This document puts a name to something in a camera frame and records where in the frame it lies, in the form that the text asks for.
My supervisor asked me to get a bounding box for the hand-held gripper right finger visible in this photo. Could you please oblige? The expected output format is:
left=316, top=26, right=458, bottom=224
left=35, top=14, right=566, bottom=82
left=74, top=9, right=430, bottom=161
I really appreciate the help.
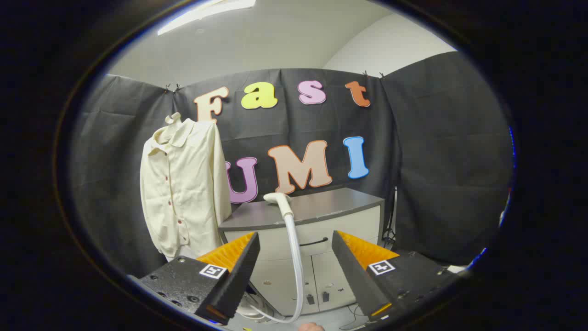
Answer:
left=332, top=230, right=469, bottom=321

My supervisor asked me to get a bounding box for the black backdrop cloth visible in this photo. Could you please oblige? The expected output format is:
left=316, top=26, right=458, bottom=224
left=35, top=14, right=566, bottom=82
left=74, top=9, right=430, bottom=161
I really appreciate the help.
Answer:
left=69, top=51, right=514, bottom=279

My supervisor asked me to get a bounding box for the cream button-up shirt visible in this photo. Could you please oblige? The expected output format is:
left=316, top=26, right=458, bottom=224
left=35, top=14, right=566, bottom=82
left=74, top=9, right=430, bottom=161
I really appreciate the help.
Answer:
left=140, top=119, right=232, bottom=262

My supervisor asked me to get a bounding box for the white cabinet with grey top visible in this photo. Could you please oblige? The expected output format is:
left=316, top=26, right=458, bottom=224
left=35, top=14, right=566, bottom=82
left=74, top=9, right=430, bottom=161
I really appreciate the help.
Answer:
left=218, top=187, right=385, bottom=317

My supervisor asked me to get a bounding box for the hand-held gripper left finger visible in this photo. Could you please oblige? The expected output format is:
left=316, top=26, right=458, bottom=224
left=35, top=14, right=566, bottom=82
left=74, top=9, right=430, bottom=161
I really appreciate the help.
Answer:
left=129, top=232, right=261, bottom=326

